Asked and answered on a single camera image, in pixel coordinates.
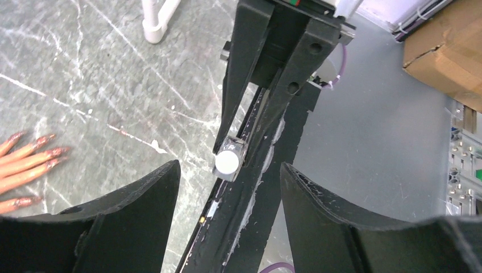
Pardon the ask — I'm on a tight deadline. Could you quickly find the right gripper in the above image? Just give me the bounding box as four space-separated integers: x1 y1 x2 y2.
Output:
213 1 356 163

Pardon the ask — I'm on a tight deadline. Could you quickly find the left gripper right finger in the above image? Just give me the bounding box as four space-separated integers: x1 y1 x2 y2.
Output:
280 163 481 272

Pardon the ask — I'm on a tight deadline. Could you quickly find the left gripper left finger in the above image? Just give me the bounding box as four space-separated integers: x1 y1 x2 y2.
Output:
1 160 181 272

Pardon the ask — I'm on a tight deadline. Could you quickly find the clear nail polish bottle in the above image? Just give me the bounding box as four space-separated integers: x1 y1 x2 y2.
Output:
212 136 247 182

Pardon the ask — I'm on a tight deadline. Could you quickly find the mannequin practice hand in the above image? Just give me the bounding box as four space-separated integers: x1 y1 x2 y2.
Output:
1 131 71 195

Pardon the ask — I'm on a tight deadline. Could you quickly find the white pvc pipe frame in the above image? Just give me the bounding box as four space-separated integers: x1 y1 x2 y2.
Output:
142 0 181 44

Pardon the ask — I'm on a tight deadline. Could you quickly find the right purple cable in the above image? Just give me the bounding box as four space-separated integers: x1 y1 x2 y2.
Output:
320 43 348 90

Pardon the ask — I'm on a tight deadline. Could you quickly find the cardboard box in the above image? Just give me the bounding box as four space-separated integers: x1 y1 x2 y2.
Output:
402 0 481 112

